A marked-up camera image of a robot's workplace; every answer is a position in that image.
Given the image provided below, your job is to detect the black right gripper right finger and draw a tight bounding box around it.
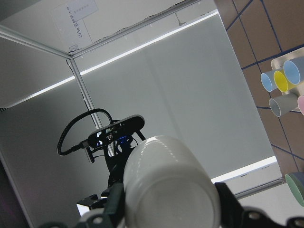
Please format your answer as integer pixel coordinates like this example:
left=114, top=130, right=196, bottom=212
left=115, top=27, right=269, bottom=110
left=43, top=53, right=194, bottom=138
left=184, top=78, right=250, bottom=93
left=214, top=182, right=304, bottom=228

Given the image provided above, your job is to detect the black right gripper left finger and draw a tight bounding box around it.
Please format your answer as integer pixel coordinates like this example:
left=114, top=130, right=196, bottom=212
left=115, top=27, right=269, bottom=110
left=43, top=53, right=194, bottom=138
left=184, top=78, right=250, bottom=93
left=78, top=183, right=125, bottom=228

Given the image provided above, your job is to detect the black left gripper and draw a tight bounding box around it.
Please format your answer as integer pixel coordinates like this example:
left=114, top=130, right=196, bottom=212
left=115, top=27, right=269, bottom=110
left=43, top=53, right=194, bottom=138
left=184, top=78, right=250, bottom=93
left=77, top=135, right=147, bottom=211

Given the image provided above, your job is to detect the white plastic cup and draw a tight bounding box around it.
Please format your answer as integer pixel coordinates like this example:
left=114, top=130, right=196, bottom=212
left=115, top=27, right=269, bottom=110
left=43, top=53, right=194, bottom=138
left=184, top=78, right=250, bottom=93
left=123, top=136, right=221, bottom=228

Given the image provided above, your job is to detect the grey plastic cup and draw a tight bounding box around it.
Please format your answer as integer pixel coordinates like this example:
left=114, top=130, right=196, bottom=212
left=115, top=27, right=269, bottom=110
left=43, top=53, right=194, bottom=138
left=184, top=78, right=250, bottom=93
left=269, top=93, right=298, bottom=117

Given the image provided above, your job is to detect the pink plastic cup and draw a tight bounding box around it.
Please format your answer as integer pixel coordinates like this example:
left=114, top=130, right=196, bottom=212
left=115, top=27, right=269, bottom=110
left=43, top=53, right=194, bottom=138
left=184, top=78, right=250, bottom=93
left=297, top=95, right=304, bottom=115

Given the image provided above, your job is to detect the light blue cup near grey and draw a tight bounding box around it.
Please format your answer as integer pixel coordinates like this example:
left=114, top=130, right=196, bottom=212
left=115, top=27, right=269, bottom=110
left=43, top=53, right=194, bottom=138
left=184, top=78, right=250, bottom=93
left=260, top=70, right=278, bottom=92

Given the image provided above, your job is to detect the yellow plastic cup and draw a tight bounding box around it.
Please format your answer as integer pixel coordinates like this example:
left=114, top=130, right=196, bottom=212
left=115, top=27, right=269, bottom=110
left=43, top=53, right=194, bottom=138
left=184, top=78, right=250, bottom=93
left=274, top=70, right=296, bottom=93

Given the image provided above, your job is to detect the light blue cup near pink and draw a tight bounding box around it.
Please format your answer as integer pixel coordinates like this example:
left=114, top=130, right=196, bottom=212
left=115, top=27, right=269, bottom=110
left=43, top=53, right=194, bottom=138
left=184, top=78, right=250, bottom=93
left=283, top=57, right=304, bottom=85

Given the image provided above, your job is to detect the blue bowl under green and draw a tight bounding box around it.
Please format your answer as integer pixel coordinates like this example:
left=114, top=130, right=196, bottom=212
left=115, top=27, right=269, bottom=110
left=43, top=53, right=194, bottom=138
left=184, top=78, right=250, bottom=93
left=290, top=172, right=304, bottom=182

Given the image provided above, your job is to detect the beige plastic tray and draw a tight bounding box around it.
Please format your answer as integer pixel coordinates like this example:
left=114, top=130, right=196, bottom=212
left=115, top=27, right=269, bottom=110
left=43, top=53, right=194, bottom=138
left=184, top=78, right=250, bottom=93
left=271, top=47, right=304, bottom=112

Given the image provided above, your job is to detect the black braided left camera cable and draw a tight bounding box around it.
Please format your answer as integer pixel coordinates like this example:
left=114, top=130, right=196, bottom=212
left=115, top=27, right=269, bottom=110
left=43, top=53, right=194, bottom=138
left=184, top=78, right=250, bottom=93
left=56, top=108, right=114, bottom=156

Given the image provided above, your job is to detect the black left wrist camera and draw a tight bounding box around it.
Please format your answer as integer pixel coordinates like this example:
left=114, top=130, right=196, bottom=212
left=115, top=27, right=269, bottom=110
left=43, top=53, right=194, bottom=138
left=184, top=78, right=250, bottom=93
left=87, top=114, right=146, bottom=148

